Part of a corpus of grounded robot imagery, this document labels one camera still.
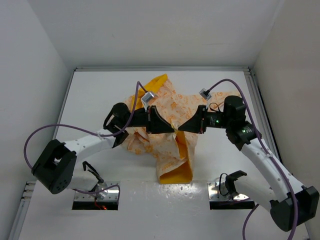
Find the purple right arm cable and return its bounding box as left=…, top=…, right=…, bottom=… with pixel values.
left=202, top=78, right=299, bottom=240

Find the aluminium frame rail back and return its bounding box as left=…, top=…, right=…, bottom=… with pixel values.
left=74, top=66, right=250, bottom=72

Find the metal base plate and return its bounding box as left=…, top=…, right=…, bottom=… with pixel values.
left=207, top=181, right=251, bottom=203
left=73, top=181, right=120, bottom=204

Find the orange patterned yellow-lined jacket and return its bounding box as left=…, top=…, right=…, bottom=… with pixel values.
left=119, top=73, right=243, bottom=185

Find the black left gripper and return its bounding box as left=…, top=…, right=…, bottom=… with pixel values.
left=121, top=104, right=173, bottom=133

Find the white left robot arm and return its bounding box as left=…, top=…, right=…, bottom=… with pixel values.
left=31, top=102, right=175, bottom=194

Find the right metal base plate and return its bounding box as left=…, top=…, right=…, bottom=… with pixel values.
left=207, top=181, right=251, bottom=203

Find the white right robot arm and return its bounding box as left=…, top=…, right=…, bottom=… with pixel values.
left=178, top=95, right=320, bottom=232

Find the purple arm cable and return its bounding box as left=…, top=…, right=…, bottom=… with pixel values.
left=202, top=78, right=299, bottom=240
left=23, top=80, right=151, bottom=201

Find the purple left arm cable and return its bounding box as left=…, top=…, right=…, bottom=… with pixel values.
left=23, top=80, right=151, bottom=201

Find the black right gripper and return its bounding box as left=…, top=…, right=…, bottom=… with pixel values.
left=179, top=104, right=232, bottom=134

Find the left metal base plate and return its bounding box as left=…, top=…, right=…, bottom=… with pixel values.
left=73, top=181, right=120, bottom=204

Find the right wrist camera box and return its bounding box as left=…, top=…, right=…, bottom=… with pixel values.
left=199, top=88, right=212, bottom=101

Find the aluminium frame rail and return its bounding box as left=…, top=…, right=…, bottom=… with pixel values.
left=242, top=67, right=310, bottom=240
left=74, top=66, right=250, bottom=72

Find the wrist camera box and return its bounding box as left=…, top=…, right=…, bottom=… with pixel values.
left=199, top=88, right=212, bottom=101
left=140, top=91, right=157, bottom=106

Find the aluminium frame rail right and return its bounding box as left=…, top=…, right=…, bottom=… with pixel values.
left=242, top=67, right=310, bottom=240

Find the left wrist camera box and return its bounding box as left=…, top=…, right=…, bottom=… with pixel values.
left=140, top=91, right=157, bottom=106

